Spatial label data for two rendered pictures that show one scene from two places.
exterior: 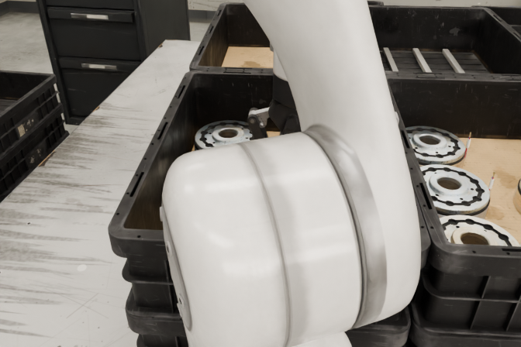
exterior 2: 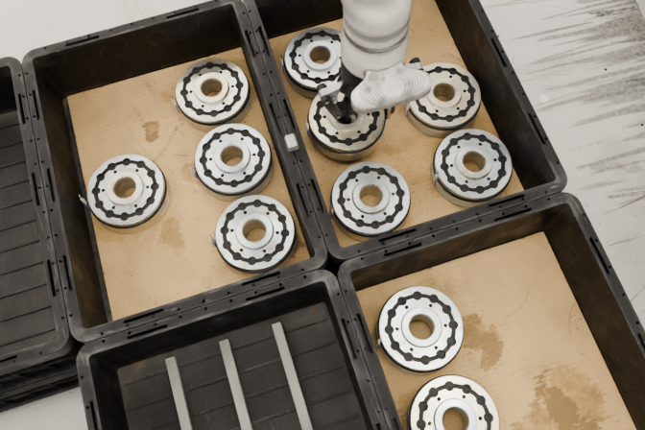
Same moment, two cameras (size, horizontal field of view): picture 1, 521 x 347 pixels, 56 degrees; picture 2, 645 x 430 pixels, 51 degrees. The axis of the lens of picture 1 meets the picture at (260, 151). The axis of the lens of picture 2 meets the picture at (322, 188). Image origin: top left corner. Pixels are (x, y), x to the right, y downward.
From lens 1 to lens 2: 1.05 m
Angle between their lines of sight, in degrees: 79
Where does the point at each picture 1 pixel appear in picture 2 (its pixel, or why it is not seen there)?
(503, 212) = (180, 176)
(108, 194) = (606, 191)
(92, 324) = not seen: hidden behind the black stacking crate
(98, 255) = (542, 115)
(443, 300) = (233, 34)
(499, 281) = (198, 31)
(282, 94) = not seen: hidden behind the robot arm
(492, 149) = (180, 292)
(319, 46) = not seen: outside the picture
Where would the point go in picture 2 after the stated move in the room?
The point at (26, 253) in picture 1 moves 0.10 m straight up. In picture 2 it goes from (605, 93) to (629, 59)
